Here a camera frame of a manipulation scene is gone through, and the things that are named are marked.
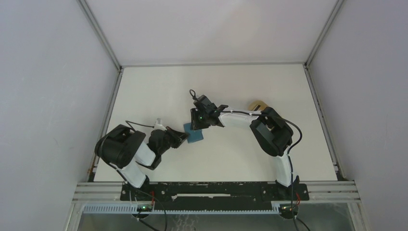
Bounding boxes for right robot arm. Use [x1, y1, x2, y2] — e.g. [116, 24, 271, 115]
[191, 94, 297, 200]

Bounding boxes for aluminium frame rails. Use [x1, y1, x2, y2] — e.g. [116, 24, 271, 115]
[65, 181, 360, 231]

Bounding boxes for blue leather card holder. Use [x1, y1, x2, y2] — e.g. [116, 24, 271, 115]
[183, 123, 204, 143]

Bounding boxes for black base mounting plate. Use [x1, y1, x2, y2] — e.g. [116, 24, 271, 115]
[120, 181, 310, 209]

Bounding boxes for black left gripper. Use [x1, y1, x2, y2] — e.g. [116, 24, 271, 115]
[158, 126, 190, 155]

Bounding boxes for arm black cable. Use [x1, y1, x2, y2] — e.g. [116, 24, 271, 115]
[125, 120, 157, 133]
[189, 89, 304, 231]

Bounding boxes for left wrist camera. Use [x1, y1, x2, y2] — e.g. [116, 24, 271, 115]
[154, 118, 166, 131]

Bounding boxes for beige oval tray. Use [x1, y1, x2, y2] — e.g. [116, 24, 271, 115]
[248, 100, 268, 111]

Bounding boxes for white cable duct strip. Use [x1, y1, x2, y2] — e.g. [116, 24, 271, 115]
[82, 203, 291, 215]

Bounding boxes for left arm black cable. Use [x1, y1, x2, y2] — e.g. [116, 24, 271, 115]
[125, 120, 157, 133]

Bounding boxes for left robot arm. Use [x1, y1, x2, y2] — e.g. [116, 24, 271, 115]
[94, 125, 189, 201]

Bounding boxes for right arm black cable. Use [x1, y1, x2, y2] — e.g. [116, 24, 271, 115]
[189, 89, 304, 231]

